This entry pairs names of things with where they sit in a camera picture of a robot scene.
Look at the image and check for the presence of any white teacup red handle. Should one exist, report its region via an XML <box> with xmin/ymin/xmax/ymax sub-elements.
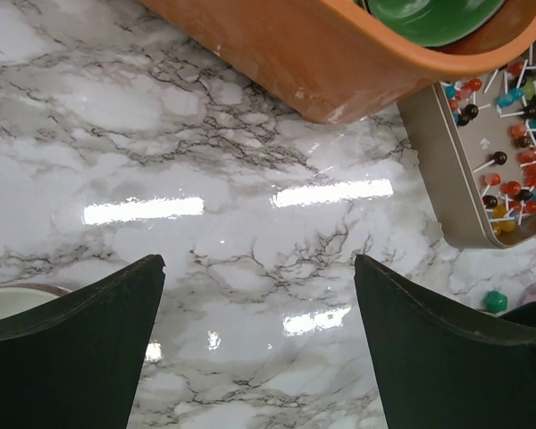
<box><xmin>0</xmin><ymin>283</ymin><xmax>71</xmax><ymax>320</ymax></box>

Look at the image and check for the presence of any orange plastic bin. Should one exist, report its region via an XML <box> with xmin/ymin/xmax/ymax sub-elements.
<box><xmin>147</xmin><ymin>0</ymin><xmax>536</xmax><ymax>123</ymax></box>

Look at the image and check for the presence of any green bowl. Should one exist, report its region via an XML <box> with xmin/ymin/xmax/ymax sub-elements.
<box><xmin>357</xmin><ymin>0</ymin><xmax>505</xmax><ymax>47</ymax></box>

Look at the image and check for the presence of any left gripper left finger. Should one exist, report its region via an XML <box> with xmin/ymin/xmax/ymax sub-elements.
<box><xmin>0</xmin><ymin>255</ymin><xmax>165</xmax><ymax>428</ymax></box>

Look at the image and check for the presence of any green star candy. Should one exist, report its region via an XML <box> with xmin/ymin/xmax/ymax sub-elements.
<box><xmin>482</xmin><ymin>290</ymin><xmax>508</xmax><ymax>314</ymax></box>

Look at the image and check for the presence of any tin of lollipops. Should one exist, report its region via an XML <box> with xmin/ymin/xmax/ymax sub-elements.
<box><xmin>398</xmin><ymin>41</ymin><xmax>536</xmax><ymax>248</ymax></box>

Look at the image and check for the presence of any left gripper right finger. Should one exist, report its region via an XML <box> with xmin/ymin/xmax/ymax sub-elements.
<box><xmin>355</xmin><ymin>255</ymin><xmax>536</xmax><ymax>428</ymax></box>

